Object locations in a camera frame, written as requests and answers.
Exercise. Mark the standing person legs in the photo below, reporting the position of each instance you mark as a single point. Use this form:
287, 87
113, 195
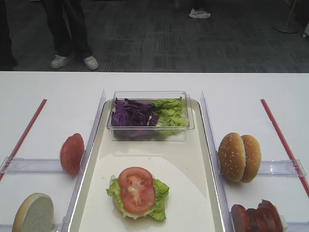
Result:
66, 22

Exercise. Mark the sesame bun top right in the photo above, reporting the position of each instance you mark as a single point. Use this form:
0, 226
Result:
253, 158

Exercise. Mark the white left sneaker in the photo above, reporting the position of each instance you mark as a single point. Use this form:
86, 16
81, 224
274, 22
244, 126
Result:
61, 61

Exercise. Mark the distant white sneaker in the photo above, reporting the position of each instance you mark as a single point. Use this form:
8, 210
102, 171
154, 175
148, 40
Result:
199, 14

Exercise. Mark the metal stand base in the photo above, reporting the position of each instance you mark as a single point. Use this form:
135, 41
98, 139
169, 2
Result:
288, 27

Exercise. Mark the left red strip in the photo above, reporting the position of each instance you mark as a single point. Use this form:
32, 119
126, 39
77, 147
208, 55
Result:
24, 137

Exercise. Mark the white right sneaker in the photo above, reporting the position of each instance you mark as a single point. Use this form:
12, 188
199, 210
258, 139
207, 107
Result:
91, 63

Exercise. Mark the right red strip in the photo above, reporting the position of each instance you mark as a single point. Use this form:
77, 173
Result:
287, 145

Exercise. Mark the stack of meat slices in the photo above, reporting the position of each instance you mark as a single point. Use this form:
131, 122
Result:
265, 218

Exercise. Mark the dark red meat patty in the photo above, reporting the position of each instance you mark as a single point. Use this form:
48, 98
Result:
240, 218

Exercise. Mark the bun half standing left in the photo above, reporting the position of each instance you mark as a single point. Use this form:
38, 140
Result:
35, 214

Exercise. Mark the purple cabbage shreds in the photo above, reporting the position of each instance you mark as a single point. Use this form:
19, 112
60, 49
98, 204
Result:
132, 113

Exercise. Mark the green lettuce pieces in container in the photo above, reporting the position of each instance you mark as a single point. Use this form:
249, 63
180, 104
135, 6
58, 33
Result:
170, 112

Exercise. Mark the lower right clear holder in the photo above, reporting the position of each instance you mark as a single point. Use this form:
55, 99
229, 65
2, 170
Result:
297, 227

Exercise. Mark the right clear acrylic rail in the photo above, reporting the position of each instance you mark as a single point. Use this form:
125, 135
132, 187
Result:
226, 219

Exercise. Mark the lettuce leaf on bun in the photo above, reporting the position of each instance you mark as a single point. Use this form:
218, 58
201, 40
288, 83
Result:
161, 192

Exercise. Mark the upper left clear holder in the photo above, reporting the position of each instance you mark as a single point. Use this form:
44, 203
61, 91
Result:
30, 166

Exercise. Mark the sesame bun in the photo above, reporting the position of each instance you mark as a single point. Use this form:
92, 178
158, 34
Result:
253, 158
231, 154

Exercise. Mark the lower left clear holder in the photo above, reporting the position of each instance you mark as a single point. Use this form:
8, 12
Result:
57, 227

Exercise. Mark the clear holder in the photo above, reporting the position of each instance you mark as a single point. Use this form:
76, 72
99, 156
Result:
297, 227
57, 227
30, 166
288, 168

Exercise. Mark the clear plastic container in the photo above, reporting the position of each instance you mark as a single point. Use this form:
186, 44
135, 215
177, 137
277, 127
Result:
150, 133

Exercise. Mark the red strip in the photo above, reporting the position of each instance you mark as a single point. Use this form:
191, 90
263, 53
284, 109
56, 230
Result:
24, 137
287, 145

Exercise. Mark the white metal tray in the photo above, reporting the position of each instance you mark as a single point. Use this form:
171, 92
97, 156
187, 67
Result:
184, 166

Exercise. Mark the upper right clear holder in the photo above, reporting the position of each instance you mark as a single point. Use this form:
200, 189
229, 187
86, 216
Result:
288, 168

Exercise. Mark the sesame bun top left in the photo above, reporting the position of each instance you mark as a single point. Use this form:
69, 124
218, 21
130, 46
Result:
231, 154

